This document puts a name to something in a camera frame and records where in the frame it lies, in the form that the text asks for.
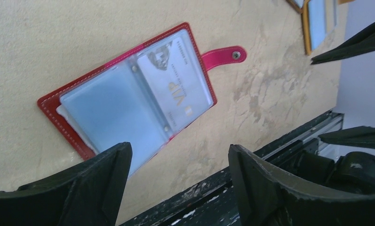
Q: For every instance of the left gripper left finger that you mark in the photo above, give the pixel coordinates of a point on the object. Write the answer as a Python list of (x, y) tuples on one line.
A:
[(86, 194)]

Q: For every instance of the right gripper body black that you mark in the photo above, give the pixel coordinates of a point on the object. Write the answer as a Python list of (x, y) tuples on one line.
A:
[(353, 173)]

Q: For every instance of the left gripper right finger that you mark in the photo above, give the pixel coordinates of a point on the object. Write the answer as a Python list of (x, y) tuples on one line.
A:
[(275, 197)]

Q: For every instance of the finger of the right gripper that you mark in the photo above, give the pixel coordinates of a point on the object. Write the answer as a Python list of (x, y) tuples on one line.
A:
[(361, 43), (361, 136)]

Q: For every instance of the red card holder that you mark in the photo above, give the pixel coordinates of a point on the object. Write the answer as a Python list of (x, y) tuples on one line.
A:
[(114, 103)]

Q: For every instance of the open tan card holder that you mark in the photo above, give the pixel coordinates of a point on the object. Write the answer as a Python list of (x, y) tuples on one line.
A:
[(319, 18)]

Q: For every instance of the open brown card holder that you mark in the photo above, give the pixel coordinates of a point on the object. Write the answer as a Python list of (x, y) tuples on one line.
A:
[(297, 5)]

